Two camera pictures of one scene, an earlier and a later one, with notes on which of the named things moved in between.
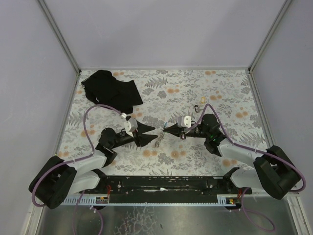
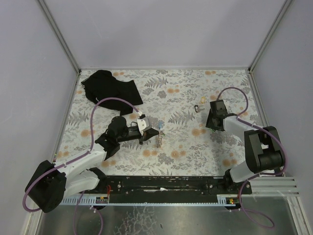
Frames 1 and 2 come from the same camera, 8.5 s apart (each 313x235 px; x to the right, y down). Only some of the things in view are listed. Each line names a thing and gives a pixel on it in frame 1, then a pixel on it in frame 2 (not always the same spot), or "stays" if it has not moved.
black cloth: (102, 88) stays
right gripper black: (184, 130) → (212, 123)
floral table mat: (168, 96) stays
